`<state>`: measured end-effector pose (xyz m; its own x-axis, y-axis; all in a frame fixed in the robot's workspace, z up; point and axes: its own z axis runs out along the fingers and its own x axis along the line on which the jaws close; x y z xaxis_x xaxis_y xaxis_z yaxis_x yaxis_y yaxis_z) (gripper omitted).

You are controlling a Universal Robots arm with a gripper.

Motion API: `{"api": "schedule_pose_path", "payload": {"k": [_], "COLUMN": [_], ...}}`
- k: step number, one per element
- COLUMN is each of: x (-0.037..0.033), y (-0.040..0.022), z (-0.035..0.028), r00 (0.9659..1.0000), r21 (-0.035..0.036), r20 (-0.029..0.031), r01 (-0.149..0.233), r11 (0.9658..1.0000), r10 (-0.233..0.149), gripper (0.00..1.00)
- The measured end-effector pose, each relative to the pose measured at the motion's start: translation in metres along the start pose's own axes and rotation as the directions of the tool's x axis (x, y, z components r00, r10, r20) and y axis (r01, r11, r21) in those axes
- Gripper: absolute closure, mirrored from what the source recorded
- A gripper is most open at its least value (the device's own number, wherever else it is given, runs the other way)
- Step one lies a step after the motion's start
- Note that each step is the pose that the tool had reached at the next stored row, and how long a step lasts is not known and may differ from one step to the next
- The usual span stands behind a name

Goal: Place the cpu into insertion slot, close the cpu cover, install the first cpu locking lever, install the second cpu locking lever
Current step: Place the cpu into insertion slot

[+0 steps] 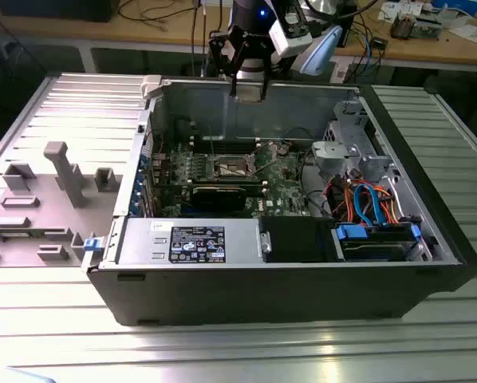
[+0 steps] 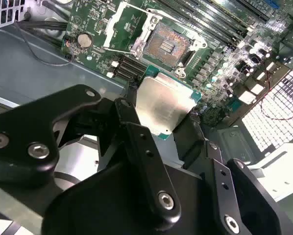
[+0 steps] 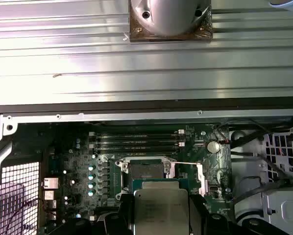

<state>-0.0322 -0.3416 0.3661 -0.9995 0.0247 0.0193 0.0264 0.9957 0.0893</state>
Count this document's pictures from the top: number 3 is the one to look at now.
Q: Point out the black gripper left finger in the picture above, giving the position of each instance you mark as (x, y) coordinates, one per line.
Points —
(127, 215)

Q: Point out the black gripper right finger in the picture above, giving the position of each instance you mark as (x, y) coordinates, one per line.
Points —
(198, 215)

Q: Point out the metal socket cover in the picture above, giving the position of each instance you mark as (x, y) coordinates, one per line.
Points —
(202, 181)

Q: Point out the silver-topped CPU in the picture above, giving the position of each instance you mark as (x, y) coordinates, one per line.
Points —
(161, 208)

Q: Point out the CPU socket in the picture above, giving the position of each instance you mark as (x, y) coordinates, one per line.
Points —
(146, 171)

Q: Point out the RAM slot white clips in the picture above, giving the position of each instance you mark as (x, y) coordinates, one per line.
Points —
(136, 144)
(136, 132)

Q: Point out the green motherboard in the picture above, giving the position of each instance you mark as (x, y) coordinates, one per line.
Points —
(217, 169)

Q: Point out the round coin cell battery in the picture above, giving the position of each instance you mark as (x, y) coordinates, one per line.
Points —
(213, 146)

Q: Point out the silver USB port block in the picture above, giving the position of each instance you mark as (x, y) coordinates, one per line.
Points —
(49, 195)

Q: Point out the silver ethernet port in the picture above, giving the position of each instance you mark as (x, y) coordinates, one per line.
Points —
(50, 183)

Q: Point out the blue serial port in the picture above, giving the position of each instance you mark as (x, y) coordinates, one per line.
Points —
(54, 164)

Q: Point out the perforated metal drive cage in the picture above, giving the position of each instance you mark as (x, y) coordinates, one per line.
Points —
(267, 147)

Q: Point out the black PC case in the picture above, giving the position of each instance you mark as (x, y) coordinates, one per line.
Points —
(146, 107)

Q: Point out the silver metal bracket box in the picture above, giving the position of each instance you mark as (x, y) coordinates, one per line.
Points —
(283, 213)

